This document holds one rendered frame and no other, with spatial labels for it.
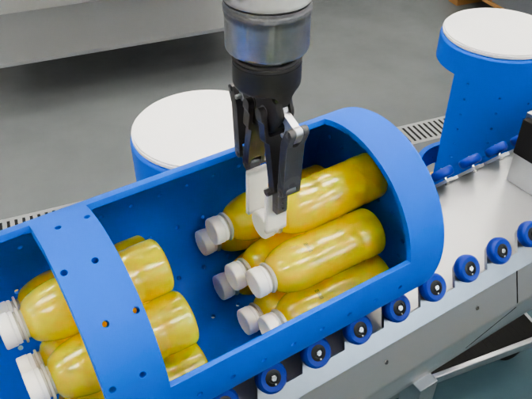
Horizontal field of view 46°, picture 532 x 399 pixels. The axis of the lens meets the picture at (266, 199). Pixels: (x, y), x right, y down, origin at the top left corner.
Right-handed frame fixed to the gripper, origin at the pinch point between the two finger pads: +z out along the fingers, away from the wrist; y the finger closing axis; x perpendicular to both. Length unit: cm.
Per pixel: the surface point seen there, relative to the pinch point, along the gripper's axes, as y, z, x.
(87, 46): 242, 90, -49
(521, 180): 2, 23, -60
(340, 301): -13.7, 7.3, -2.0
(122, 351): -11.3, 1.1, 24.2
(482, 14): 47, 14, -96
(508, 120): 26, 31, -87
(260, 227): -0.1, 4.2, 1.0
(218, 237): 3.9, 7.0, 5.1
